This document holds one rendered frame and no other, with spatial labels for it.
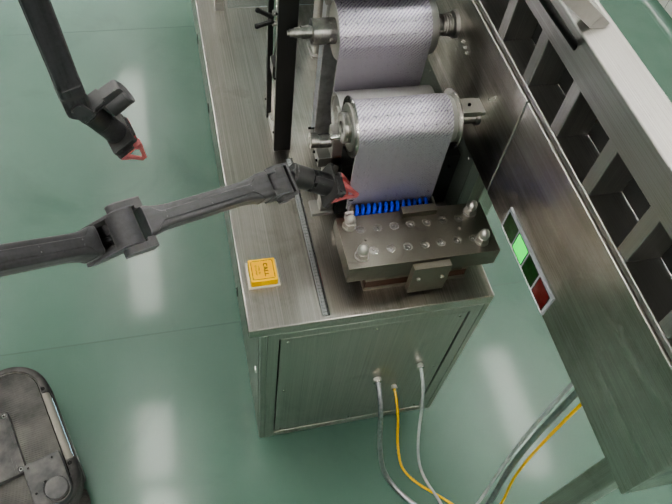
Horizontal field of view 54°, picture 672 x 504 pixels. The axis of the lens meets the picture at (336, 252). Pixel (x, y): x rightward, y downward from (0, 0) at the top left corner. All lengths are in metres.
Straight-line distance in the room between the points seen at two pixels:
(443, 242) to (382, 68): 0.47
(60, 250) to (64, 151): 2.06
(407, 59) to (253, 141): 0.56
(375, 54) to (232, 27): 0.85
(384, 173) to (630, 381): 0.75
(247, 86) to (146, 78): 1.49
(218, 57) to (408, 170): 0.90
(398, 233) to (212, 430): 1.16
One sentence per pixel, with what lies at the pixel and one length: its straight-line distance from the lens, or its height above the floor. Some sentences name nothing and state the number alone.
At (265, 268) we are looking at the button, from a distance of 1.70.
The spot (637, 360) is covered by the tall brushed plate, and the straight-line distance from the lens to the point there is 1.26.
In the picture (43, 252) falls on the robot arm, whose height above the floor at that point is 1.36.
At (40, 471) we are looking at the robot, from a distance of 2.25.
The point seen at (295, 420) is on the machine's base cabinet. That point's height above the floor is 0.20.
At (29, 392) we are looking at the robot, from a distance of 2.41.
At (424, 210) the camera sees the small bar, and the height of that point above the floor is 1.05.
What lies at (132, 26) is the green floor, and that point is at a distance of 3.97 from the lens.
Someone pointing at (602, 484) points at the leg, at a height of 0.81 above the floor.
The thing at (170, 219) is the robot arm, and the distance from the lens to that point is 1.37.
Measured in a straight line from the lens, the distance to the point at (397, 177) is 1.67.
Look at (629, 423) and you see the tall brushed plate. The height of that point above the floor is 1.27.
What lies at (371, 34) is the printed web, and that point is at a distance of 1.66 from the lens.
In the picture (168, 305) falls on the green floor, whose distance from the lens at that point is 2.73.
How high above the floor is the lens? 2.35
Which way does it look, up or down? 55 degrees down
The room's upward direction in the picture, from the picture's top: 10 degrees clockwise
